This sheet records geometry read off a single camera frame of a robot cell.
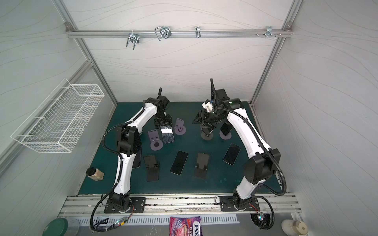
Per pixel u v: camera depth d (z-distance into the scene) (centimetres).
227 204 73
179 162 91
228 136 99
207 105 73
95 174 76
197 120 71
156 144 96
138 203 74
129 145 60
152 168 82
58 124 68
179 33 78
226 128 100
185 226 66
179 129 99
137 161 66
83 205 75
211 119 65
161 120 85
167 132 96
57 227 59
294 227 61
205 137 101
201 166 80
